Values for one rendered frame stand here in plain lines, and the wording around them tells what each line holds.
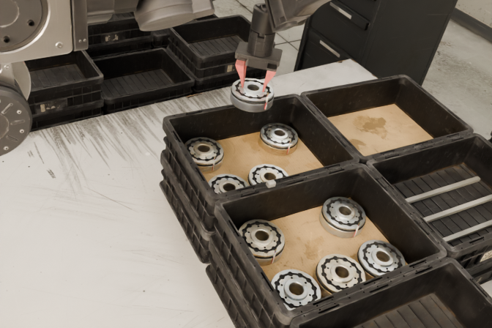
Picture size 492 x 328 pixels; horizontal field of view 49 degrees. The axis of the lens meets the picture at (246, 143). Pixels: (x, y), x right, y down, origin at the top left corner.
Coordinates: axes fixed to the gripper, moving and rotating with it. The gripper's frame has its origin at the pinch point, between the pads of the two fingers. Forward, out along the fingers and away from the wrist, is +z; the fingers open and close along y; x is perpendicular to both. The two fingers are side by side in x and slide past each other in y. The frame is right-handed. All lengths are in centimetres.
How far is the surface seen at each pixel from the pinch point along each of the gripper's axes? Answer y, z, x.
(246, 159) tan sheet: -1.5, 20.8, 1.5
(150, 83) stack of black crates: 51, 61, -90
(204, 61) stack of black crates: 27, 42, -85
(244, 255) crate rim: -6.3, 13.0, 40.8
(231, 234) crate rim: -3.1, 12.7, 36.5
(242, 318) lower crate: -9, 30, 43
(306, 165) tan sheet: -17.0, 20.9, -1.6
